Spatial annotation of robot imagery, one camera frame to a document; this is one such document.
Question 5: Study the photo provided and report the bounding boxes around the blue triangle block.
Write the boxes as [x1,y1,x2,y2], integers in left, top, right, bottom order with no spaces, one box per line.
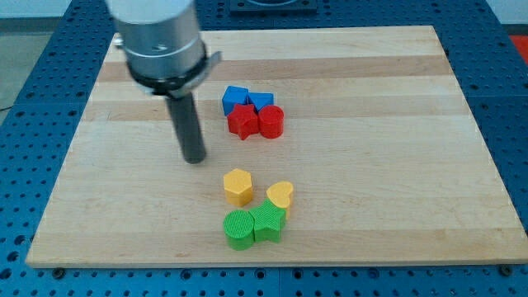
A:
[247,92,274,112]

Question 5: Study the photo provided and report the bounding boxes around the yellow hexagon block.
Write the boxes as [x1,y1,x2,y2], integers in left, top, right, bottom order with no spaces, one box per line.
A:
[224,168,253,207]

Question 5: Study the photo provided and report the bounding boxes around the green star block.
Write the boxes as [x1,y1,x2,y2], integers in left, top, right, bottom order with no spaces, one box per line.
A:
[249,199,286,243]

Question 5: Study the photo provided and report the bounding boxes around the red star block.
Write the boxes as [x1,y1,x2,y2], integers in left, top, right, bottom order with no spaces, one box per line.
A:
[227,104,259,140]

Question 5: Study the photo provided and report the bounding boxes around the yellow heart block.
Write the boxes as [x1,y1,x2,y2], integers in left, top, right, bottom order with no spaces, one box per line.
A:
[266,181,295,219]

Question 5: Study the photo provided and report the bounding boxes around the blue cube block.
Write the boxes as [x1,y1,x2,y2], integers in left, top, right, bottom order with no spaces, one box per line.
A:
[222,86,248,116]

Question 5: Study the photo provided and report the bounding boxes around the red cylinder block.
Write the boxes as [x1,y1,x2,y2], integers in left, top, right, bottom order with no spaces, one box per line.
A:
[258,105,285,139]

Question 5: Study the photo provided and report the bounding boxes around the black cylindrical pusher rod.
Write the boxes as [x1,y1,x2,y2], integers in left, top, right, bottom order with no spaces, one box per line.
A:
[166,93,206,164]

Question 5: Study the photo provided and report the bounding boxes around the green cylinder block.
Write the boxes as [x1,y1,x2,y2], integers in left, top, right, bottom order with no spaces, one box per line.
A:
[223,210,254,251]

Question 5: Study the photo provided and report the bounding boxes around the wooden board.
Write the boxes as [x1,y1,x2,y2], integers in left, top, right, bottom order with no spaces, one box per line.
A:
[26,26,527,268]

